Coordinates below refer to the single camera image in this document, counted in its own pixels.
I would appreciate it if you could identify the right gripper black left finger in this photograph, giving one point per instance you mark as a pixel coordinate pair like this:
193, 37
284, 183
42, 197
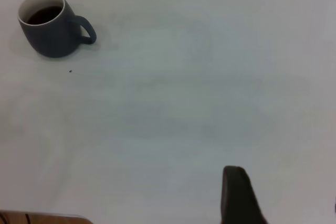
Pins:
239, 200

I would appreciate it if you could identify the dark grey ceramic mug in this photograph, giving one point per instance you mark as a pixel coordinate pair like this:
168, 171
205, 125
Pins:
55, 37

